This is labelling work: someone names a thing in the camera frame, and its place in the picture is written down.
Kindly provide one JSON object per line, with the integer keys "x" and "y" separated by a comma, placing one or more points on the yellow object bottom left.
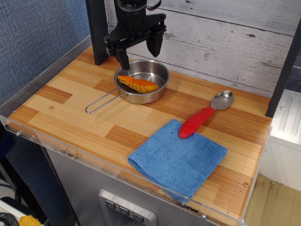
{"x": 29, "y": 221}

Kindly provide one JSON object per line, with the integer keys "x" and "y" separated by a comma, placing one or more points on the dark vertical post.
{"x": 286, "y": 70}
{"x": 98, "y": 29}

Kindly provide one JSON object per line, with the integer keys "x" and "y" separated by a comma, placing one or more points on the white ridged side unit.
{"x": 281, "y": 158}

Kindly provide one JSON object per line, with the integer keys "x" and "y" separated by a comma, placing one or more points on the dark right vertical post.
{"x": 286, "y": 70}

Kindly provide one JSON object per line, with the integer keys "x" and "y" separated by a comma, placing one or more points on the dark left vertical post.
{"x": 98, "y": 29}

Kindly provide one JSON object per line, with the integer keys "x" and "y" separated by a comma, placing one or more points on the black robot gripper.
{"x": 135, "y": 26}

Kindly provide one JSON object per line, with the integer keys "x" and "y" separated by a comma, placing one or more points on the steel button control panel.
{"x": 118, "y": 211}

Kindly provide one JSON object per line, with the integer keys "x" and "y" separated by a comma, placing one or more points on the small steel saucepan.
{"x": 146, "y": 69}

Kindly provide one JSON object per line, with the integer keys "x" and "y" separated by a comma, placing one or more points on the red handled metal spoon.
{"x": 220, "y": 101}

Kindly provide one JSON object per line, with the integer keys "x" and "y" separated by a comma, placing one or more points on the blue folded cloth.
{"x": 181, "y": 166}

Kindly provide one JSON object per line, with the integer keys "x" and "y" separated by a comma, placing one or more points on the clear acrylic front guard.
{"x": 106, "y": 144}

